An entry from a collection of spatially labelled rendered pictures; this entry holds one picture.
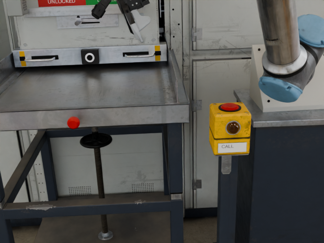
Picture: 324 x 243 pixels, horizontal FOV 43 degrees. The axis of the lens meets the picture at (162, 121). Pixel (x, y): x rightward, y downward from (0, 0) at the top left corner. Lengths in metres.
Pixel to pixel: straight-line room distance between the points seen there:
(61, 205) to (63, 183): 0.73
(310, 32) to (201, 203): 1.11
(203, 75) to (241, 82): 0.17
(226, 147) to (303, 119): 0.44
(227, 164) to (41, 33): 0.85
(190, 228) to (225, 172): 1.09
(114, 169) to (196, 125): 0.44
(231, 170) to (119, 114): 0.34
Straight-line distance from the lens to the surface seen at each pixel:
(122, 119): 1.13
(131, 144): 1.91
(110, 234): 1.75
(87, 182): 2.02
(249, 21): 1.78
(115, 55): 1.49
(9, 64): 1.54
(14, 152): 1.99
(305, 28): 1.23
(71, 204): 1.31
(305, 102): 1.38
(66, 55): 1.52
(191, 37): 1.74
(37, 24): 1.53
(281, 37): 1.04
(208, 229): 2.05
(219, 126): 0.90
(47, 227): 1.86
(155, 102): 1.14
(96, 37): 1.50
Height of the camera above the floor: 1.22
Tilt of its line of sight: 22 degrees down
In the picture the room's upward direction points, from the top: 2 degrees counter-clockwise
